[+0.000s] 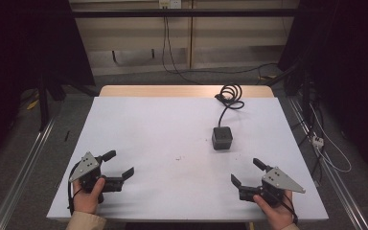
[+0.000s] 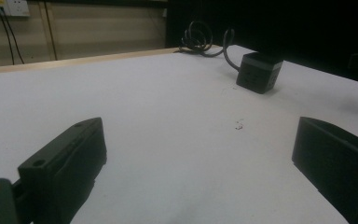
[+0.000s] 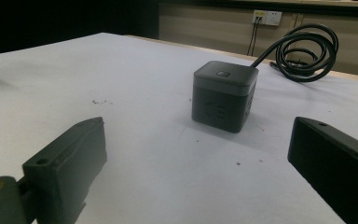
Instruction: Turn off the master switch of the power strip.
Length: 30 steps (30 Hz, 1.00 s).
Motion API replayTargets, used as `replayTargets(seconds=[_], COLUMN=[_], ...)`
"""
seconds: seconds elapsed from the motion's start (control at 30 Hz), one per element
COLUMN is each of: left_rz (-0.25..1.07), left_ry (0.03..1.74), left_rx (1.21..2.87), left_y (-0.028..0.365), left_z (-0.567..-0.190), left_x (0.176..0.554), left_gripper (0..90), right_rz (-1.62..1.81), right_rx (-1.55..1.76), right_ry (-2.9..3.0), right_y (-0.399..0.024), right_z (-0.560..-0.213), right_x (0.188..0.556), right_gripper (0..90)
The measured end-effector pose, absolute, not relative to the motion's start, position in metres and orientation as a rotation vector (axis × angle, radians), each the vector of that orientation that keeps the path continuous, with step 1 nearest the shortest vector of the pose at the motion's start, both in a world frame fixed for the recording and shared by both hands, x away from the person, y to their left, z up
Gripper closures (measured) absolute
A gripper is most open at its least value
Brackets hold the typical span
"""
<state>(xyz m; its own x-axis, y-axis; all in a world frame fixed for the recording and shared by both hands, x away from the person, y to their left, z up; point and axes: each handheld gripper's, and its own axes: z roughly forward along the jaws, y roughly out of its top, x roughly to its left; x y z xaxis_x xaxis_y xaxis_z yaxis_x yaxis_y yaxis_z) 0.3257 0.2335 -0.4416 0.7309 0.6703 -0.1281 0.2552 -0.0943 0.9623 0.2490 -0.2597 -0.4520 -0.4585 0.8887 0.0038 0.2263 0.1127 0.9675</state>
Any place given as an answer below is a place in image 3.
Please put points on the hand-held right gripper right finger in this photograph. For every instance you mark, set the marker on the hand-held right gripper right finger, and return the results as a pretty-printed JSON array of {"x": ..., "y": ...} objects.
[{"x": 332, "y": 161}]

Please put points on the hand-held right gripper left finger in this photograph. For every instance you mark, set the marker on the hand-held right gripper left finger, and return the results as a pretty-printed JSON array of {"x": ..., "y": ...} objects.
[{"x": 65, "y": 168}]

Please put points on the black cube power socket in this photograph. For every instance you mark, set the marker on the black cube power socket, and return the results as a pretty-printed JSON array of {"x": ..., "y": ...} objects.
[{"x": 223, "y": 96}]

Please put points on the white wall socket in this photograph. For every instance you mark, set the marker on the white wall socket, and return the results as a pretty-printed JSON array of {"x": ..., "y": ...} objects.
[{"x": 267, "y": 17}]

